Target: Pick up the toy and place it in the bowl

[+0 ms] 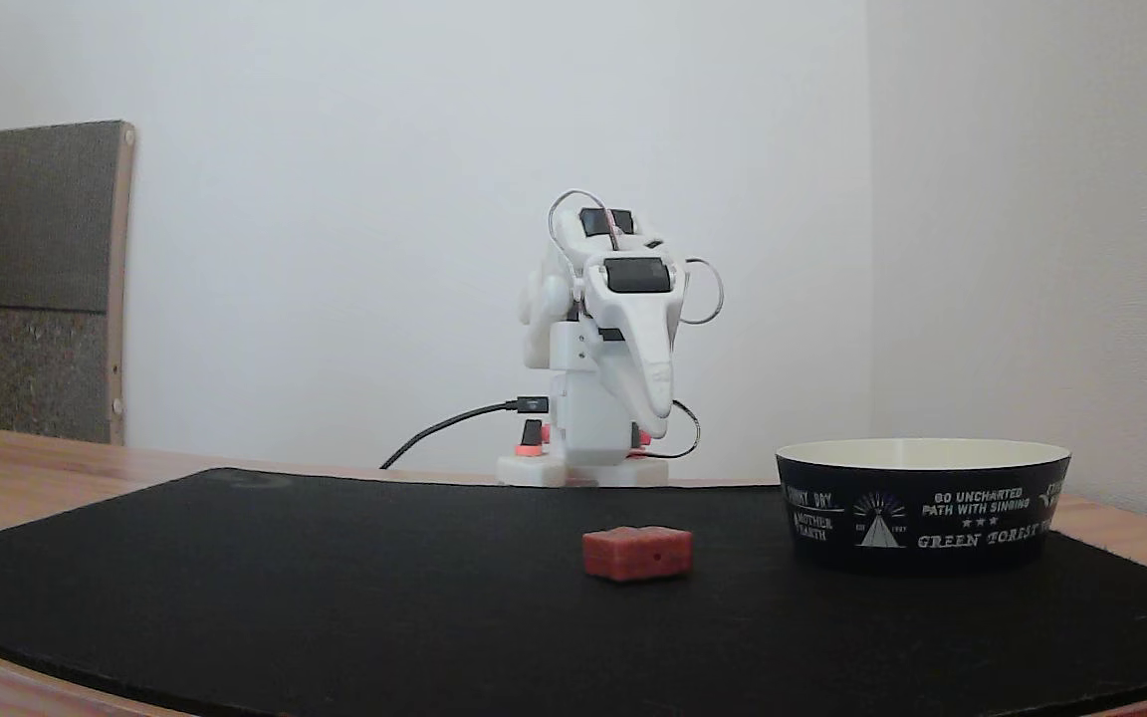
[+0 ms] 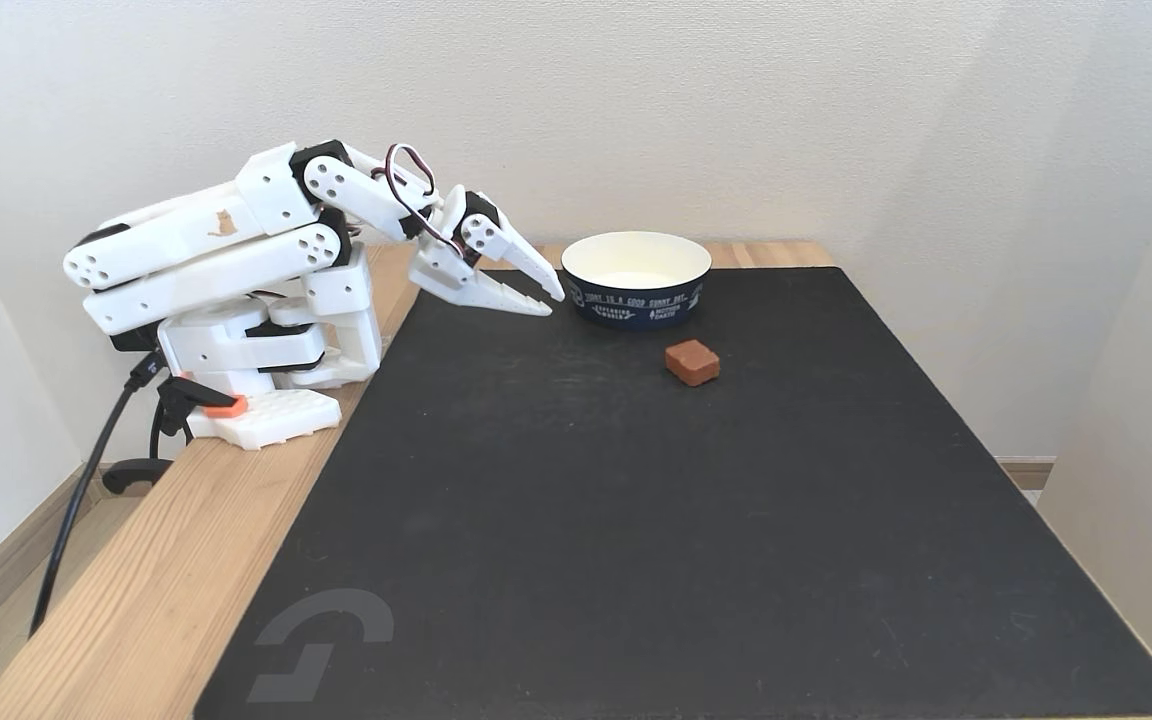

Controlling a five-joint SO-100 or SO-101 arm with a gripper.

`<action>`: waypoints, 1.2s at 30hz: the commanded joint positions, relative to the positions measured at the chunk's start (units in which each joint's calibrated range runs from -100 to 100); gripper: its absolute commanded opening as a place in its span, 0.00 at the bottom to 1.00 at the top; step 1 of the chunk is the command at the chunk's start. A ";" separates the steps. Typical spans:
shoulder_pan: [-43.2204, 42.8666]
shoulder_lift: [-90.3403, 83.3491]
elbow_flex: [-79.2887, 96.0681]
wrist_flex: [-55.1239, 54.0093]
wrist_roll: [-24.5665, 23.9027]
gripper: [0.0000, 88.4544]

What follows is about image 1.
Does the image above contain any thin black cable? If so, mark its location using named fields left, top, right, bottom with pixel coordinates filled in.
left=648, top=399, right=702, bottom=460

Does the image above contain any dark blue printed bowl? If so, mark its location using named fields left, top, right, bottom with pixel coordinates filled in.
left=776, top=438, right=1072, bottom=575

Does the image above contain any grey board wooden frame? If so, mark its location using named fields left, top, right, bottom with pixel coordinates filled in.
left=0, top=120, right=136, bottom=446

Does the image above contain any thick black cable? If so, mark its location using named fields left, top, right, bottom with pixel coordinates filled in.
left=379, top=396, right=551, bottom=470

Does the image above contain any red toy block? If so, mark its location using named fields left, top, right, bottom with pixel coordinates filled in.
left=582, top=526, right=694, bottom=583

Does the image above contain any black table mat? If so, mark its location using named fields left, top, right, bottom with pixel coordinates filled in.
left=0, top=468, right=1147, bottom=717

